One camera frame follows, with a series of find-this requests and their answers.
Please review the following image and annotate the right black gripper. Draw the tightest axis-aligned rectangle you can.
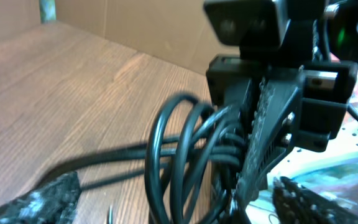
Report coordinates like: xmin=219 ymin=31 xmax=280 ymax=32
xmin=206 ymin=55 xmax=358 ymax=205

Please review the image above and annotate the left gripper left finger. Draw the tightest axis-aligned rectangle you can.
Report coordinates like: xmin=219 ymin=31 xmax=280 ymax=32
xmin=0 ymin=172 xmax=81 ymax=224

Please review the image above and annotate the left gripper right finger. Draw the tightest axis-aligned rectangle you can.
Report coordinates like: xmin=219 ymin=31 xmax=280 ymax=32
xmin=272 ymin=176 xmax=358 ymax=224

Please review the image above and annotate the black usb cable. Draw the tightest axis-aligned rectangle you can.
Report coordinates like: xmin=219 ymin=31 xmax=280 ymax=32
xmin=39 ymin=93 xmax=248 ymax=224

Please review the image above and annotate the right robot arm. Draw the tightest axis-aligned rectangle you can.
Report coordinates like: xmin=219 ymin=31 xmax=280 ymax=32
xmin=203 ymin=0 xmax=358 ymax=205

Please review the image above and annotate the cardboard back panel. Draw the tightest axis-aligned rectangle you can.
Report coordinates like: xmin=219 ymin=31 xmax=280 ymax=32
xmin=0 ymin=0 xmax=239 ymax=74

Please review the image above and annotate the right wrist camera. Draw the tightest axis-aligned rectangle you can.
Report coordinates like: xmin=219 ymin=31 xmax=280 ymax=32
xmin=203 ymin=0 xmax=290 ymax=51

